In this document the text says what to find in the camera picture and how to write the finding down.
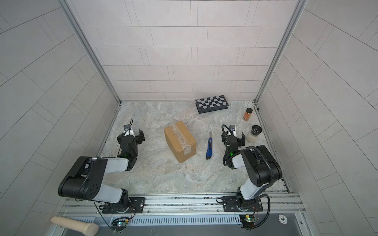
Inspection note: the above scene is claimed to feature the blue utility knife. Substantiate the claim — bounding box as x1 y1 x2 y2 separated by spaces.
206 131 213 160

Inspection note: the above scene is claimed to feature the brown cardboard express box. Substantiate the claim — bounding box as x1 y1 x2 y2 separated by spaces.
164 121 197 163

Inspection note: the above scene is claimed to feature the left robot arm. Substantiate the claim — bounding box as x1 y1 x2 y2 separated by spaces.
58 125 145 214

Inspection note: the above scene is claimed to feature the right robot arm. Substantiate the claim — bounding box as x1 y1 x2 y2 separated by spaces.
221 134 283 212

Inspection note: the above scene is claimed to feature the black white chessboard box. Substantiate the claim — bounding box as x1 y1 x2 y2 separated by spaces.
195 95 228 114

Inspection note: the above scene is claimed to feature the white spice jar black lid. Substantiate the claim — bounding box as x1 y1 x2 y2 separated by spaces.
246 125 262 143

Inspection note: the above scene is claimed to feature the orange spice bottle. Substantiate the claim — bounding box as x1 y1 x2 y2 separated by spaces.
243 108 253 121

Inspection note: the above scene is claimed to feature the right green circuit board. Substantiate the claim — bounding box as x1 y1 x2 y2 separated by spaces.
239 214 257 229

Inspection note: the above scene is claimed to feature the green circuit board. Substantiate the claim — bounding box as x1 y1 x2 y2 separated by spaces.
112 217 130 227
239 214 257 229

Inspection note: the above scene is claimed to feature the left green circuit board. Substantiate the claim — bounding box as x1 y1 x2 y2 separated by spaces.
112 217 130 227

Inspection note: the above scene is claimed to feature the white round sticker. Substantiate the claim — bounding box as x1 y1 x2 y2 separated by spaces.
279 214 287 225

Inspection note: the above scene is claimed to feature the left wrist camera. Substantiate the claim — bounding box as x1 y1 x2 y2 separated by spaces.
124 124 132 133

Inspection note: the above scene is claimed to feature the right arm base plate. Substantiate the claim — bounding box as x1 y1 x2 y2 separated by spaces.
217 195 263 212

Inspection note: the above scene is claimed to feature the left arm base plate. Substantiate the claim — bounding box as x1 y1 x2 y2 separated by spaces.
98 197 146 214

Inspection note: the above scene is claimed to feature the aluminium mounting rail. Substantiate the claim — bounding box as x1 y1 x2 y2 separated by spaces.
58 193 305 217

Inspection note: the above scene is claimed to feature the wooden handle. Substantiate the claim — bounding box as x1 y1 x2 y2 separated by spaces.
50 216 99 236

